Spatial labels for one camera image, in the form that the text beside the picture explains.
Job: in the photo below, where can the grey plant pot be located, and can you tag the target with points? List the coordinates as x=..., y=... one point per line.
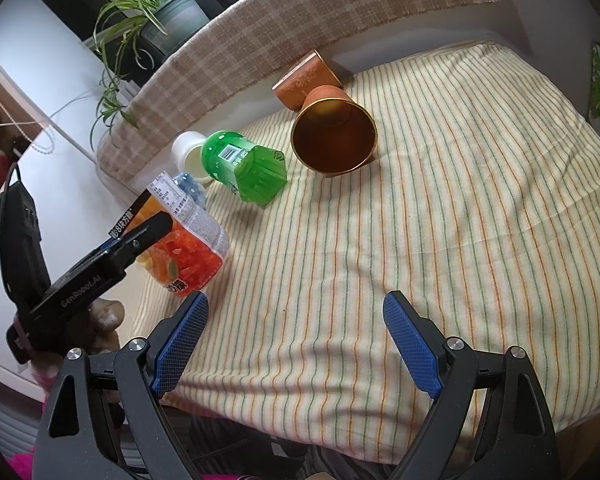
x=177, y=22

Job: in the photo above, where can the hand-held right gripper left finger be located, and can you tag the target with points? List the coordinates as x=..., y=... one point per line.
x=182, y=332

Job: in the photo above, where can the beige checked cloth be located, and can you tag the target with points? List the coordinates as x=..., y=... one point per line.
x=260, y=35

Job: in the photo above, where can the orange candy snack packet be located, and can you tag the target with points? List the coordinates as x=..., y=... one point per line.
x=195, y=252

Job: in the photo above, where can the dark cloth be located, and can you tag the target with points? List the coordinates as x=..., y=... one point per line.
x=260, y=447

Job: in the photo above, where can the green plastic bottle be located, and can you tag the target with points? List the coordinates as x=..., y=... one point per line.
x=240, y=165

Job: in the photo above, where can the green spider plant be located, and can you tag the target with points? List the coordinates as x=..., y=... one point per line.
x=125, y=15

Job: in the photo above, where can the blue translucent packet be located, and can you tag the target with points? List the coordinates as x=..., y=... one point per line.
x=192, y=190

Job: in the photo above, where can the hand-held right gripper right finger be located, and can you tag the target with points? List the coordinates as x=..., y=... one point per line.
x=410, y=337

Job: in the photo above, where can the orange patterned carton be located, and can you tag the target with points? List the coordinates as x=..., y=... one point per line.
x=300, y=82

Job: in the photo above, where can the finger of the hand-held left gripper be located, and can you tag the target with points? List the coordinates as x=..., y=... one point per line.
x=140, y=242

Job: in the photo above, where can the large orange paper cup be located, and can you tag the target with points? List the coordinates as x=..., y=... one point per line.
x=330, y=130

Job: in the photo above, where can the striped yellow tablecloth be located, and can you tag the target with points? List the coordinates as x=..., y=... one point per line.
x=405, y=240

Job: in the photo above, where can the person's left forearm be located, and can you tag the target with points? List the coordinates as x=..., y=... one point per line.
x=42, y=375

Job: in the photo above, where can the person's left hand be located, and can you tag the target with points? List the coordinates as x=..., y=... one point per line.
x=105, y=315

